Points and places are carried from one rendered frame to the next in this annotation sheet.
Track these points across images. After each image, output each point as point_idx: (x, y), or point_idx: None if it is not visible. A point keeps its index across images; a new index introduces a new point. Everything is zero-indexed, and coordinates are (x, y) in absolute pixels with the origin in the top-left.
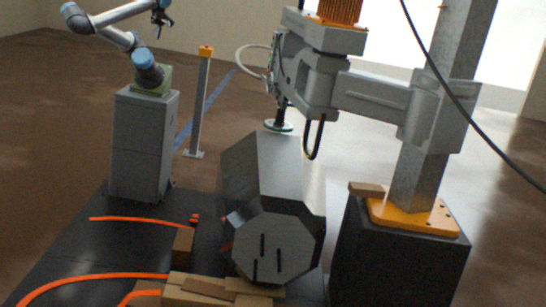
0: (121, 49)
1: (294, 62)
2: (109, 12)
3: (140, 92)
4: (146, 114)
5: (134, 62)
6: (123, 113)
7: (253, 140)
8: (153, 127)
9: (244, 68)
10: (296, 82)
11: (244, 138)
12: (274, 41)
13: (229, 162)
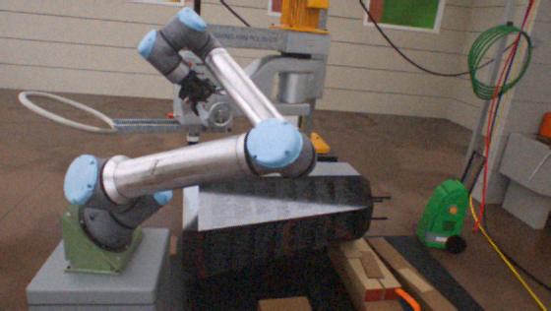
0: (132, 201)
1: (260, 77)
2: (273, 105)
3: (128, 259)
4: (165, 271)
5: (168, 198)
6: (158, 307)
7: (232, 179)
8: (167, 280)
9: (101, 130)
10: (271, 94)
11: (202, 193)
12: (194, 67)
13: (249, 212)
